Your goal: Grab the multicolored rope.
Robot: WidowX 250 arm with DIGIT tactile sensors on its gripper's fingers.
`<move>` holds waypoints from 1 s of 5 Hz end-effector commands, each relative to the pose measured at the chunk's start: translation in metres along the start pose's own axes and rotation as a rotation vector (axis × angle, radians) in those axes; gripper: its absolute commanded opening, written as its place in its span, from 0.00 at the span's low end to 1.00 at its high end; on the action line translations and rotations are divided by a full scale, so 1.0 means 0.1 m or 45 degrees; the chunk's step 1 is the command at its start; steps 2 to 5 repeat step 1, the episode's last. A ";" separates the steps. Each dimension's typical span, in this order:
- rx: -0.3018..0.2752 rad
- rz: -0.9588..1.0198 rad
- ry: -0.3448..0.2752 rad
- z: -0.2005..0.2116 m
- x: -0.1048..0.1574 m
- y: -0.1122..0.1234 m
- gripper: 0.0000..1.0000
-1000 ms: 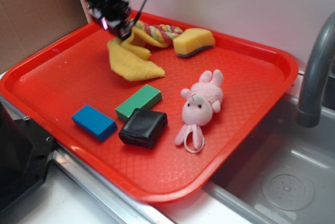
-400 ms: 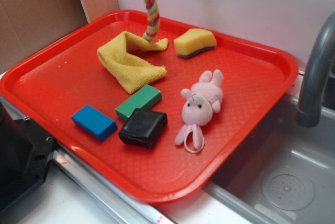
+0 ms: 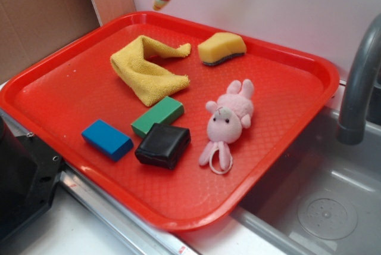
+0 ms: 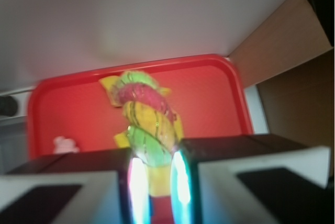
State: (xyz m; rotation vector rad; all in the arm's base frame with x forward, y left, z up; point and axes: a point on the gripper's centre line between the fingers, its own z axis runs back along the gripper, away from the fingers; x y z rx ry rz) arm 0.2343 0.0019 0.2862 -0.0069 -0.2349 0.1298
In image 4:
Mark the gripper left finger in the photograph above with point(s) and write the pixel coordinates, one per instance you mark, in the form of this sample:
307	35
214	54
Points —
108	186

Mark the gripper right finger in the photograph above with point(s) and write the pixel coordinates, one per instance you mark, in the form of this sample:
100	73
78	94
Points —
251	179

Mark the pink plush bunny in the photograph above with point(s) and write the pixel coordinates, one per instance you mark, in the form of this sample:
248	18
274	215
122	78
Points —
64	145

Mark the red plastic tray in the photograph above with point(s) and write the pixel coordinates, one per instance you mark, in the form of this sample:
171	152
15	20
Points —
205	91

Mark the grey faucet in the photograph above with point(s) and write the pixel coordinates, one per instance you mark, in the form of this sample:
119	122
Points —
8	106

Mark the brown cardboard panel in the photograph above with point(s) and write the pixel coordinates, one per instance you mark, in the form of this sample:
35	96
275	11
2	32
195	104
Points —
290	60

